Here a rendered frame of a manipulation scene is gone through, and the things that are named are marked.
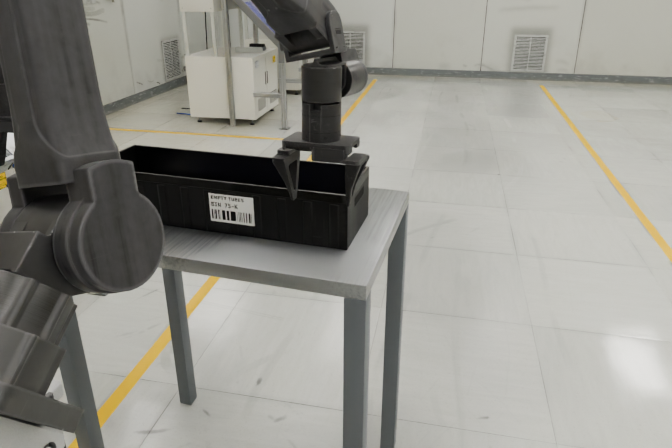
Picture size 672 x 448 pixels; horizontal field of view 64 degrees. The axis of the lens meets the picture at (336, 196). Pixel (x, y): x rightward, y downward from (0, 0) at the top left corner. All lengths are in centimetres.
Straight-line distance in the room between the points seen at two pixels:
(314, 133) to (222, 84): 438
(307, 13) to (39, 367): 50
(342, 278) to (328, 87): 35
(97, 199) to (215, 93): 477
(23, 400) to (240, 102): 479
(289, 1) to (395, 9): 708
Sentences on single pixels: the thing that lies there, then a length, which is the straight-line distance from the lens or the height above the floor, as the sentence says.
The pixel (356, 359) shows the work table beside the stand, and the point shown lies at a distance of 101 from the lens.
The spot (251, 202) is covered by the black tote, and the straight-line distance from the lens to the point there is 106.
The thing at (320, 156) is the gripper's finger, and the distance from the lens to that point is 77.
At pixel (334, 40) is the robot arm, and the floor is 120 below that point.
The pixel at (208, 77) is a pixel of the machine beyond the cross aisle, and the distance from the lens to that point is 517.
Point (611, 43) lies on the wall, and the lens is 800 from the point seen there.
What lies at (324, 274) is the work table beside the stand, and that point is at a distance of 95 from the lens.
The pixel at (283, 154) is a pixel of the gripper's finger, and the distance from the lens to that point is 81.
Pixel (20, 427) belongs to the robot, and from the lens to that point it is 44.
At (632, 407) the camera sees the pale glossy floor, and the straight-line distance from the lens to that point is 209.
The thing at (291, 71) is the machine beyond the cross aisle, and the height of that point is 27.
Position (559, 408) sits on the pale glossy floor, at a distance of 199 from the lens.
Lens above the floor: 128
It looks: 22 degrees down
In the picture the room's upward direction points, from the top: straight up
